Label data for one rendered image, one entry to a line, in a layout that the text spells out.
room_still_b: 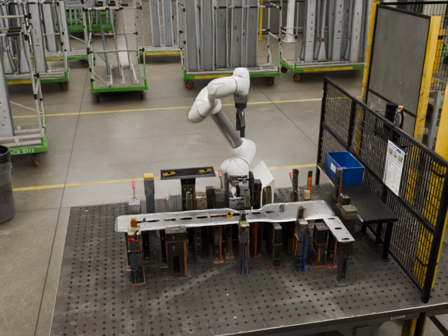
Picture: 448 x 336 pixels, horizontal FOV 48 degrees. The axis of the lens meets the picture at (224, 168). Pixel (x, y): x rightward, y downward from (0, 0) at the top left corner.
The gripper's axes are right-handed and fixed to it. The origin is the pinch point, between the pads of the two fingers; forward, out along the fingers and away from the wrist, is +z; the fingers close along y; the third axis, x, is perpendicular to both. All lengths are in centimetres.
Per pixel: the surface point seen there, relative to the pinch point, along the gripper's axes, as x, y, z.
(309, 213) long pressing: 39, 31, 46
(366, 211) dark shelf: 74, 39, 43
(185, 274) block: -42, 46, 73
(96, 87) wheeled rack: -143, -585, 120
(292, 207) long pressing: 31, 22, 46
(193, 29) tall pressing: 39, -676, 39
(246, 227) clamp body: -5, 47, 42
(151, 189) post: -59, -5, 39
